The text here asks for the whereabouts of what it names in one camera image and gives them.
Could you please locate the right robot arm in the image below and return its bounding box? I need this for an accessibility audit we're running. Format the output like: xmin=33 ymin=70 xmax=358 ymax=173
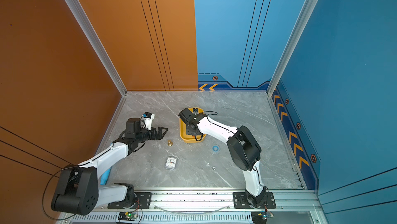
xmin=178 ymin=108 xmax=269 ymax=208

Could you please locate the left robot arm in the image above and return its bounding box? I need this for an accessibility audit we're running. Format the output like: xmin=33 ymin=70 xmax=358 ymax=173
xmin=51 ymin=114 xmax=168 ymax=215

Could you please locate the yellow plastic bin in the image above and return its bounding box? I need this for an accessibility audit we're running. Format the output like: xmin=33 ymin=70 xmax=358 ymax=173
xmin=179 ymin=119 xmax=206 ymax=143

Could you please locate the small white clock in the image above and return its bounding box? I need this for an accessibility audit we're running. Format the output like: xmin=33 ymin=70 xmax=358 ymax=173
xmin=165 ymin=157 xmax=177 ymax=170

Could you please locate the blue cylinder object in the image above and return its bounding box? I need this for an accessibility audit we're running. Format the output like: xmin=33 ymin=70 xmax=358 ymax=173
xmin=100 ymin=168 xmax=111 ymax=185

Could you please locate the left green circuit board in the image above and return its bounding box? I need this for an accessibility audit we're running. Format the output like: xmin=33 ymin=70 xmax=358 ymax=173
xmin=117 ymin=212 xmax=140 ymax=224

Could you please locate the green circuit board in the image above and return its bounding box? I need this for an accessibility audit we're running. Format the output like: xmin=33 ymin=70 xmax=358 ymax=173
xmin=251 ymin=212 xmax=274 ymax=224
xmin=117 ymin=212 xmax=140 ymax=224

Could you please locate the right green circuit board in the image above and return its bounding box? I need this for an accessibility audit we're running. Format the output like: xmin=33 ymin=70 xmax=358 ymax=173
xmin=251 ymin=212 xmax=274 ymax=224

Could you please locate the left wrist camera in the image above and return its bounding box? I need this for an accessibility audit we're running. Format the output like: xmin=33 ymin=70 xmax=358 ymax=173
xmin=141 ymin=112 xmax=155 ymax=130

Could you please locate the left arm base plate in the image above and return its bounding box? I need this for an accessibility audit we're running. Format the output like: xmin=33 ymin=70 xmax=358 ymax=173
xmin=108 ymin=192 xmax=152 ymax=211

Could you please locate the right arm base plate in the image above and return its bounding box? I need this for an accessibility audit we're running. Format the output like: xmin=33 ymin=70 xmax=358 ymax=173
xmin=233 ymin=191 xmax=277 ymax=209

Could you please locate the aluminium front rail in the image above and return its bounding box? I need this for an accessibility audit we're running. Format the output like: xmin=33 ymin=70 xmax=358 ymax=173
xmin=58 ymin=188 xmax=328 ymax=224

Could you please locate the left aluminium corner post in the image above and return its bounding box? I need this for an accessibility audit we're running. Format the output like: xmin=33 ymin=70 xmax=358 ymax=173
xmin=64 ymin=0 xmax=127 ymax=96

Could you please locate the aluminium corner post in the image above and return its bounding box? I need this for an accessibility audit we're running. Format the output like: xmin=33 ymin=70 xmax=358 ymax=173
xmin=267 ymin=0 xmax=318 ymax=97
xmin=64 ymin=0 xmax=127 ymax=96

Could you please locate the right aluminium corner post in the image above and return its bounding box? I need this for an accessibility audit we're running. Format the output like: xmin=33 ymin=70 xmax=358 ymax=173
xmin=267 ymin=0 xmax=318 ymax=97

